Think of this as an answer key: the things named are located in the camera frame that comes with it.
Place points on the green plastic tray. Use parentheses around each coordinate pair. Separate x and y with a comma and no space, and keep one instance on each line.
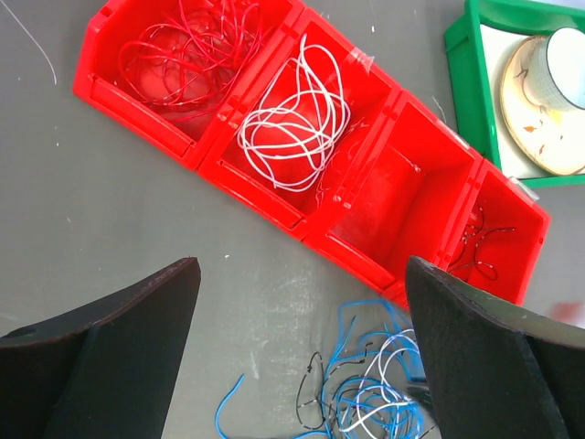
(470,87)

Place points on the light blue bowl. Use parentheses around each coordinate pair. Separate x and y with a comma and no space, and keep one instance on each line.
(555,76)

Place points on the red compartment bin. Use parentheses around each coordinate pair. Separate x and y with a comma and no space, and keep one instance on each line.
(271,104)

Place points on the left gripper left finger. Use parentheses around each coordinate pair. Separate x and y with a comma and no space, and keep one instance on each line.
(107,369)

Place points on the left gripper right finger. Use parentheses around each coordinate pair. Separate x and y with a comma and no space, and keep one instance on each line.
(494,369)

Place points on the tan ceramic plate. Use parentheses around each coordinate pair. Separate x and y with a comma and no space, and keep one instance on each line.
(551,139)

